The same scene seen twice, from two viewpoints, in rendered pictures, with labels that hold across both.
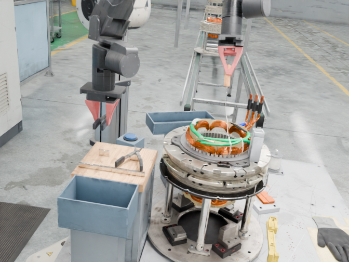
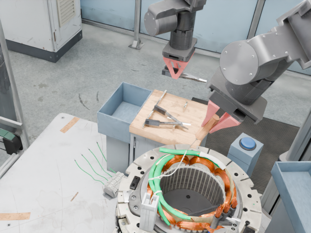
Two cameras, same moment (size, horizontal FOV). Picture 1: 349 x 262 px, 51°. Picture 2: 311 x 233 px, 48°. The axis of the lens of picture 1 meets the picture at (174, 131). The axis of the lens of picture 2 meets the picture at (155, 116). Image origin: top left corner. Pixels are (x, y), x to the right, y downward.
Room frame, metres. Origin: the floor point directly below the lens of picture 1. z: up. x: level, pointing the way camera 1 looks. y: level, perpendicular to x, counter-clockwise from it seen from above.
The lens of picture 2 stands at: (1.01, -0.61, 1.75)
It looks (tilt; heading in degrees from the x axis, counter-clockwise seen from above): 42 degrees down; 102
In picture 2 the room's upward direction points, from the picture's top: 6 degrees clockwise
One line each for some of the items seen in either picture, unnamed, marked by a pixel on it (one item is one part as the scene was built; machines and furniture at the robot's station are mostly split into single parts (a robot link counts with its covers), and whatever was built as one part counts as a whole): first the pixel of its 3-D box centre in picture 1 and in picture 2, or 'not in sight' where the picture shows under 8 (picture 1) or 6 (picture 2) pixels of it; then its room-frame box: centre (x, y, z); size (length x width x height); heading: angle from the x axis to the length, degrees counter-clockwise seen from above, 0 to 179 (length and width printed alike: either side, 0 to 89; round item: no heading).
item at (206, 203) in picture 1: (203, 222); not in sight; (0.88, -0.11, 0.91); 0.02 x 0.02 x 0.21
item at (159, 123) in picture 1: (178, 150); (293, 231); (1.29, -0.02, 0.92); 0.25 x 0.11 x 0.28; 111
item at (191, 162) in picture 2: not in sight; (202, 164); (1.01, -0.05, 1.12); 0.06 x 0.02 x 0.04; 179
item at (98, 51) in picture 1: (105, 56); (182, 16); (0.88, 0.18, 1.36); 0.07 x 0.06 x 0.07; 49
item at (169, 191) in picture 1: (169, 191); not in sight; (1.02, 0.00, 0.91); 0.02 x 0.02 x 0.21
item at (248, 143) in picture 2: (130, 136); (248, 142); (1.12, 0.14, 1.04); 0.04 x 0.04 x 0.01
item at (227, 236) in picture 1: (230, 235); not in sight; (0.91, -0.20, 0.85); 0.06 x 0.04 x 0.05; 131
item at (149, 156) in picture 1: (117, 165); (173, 119); (0.90, 0.15, 1.05); 0.20 x 0.19 x 0.02; 174
